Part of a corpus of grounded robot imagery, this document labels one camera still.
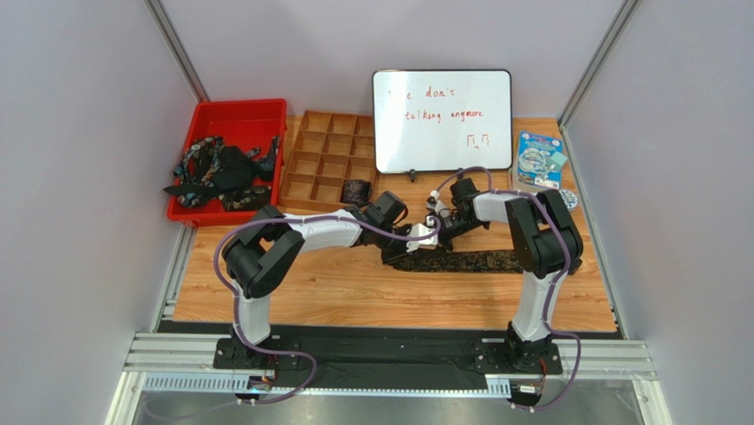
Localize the red plastic bin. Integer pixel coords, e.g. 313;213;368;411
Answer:
165;98;288;227

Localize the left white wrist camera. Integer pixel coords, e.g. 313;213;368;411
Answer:
406;215;442;252

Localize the black plain tie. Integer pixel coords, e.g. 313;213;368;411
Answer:
163;144;256;205

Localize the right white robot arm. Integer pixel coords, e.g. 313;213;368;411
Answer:
428;178;583;370

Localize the brown compartment tray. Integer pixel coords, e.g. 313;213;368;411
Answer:
280;110;379;213

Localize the black gold key pattern tie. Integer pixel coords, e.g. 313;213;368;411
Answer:
391;249;524;274

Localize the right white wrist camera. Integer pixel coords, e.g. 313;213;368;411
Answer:
427;190;450;218

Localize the blue round tin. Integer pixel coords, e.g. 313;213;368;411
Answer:
559;189;580;212

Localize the blue floral pattern tie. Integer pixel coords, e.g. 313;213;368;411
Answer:
164;135;280;212

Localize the purple cable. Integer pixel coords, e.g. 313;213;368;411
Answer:
212;212;442;406
429;166;584;413

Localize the blue packaged item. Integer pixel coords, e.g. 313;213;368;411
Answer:
510;130;568;192

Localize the white whiteboard with red writing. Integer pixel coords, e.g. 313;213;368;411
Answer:
372;69;513;174

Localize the rolled dark tie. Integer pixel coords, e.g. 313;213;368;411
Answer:
340;179;372;205

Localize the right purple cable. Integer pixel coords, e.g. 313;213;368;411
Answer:
429;166;584;413

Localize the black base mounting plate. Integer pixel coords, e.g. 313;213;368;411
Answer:
212;325;563;390

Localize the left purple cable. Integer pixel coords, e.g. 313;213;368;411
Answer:
212;212;442;406

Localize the aluminium frame rail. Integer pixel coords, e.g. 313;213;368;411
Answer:
106;325;672;424

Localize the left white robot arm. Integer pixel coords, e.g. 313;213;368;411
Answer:
214;191;439;346

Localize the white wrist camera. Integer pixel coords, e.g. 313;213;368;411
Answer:
406;215;442;252
427;190;450;218

